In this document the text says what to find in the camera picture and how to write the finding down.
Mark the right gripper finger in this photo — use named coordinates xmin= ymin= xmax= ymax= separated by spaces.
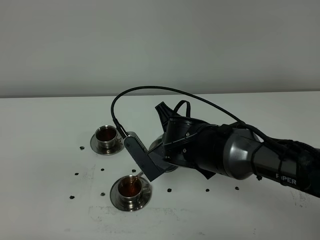
xmin=155 ymin=102 xmax=174 ymax=133

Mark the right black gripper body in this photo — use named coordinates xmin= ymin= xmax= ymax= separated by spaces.
xmin=162 ymin=116 xmax=228 ymax=179

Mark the stainless steel teapot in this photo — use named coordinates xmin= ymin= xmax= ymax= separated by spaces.
xmin=132 ymin=135 xmax=178 ymax=182

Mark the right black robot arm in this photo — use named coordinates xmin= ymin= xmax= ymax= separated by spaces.
xmin=155 ymin=103 xmax=320 ymax=197

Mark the far steel saucer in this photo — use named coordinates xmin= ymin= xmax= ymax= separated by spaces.
xmin=90 ymin=125 xmax=125 ymax=156

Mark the steel saucer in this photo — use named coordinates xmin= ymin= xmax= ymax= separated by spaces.
xmin=90 ymin=125 xmax=125 ymax=156
xmin=109 ymin=175 xmax=152 ymax=212

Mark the far steel teacup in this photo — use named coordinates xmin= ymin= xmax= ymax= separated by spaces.
xmin=94 ymin=125 xmax=123 ymax=149

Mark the steel teacup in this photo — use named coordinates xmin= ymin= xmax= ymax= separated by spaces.
xmin=94 ymin=125 xmax=123 ymax=149
xmin=116 ymin=175 xmax=152 ymax=201

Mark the near steel saucer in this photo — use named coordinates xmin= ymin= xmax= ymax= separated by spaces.
xmin=109 ymin=175 xmax=152 ymax=212

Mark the near steel teacup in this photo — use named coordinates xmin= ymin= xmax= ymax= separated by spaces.
xmin=116 ymin=175 xmax=152 ymax=201

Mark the right black cable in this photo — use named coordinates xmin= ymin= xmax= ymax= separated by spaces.
xmin=110 ymin=86 xmax=320 ymax=181

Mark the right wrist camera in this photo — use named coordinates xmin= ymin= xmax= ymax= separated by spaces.
xmin=124 ymin=131 xmax=171 ymax=182

